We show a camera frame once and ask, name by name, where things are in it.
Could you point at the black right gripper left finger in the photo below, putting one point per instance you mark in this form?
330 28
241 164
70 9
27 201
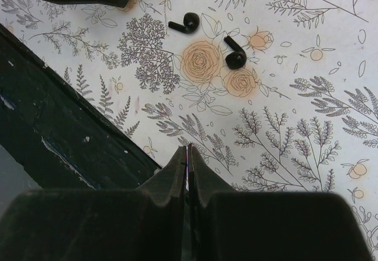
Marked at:
141 224

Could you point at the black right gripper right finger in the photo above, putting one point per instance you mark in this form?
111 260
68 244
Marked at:
232 225

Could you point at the black stem earbud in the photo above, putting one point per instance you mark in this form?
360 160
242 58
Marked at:
237 59
191 22

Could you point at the floral patterned table mat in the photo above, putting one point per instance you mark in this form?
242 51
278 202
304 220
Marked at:
300 115

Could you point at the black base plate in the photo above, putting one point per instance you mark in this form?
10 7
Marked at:
60 139

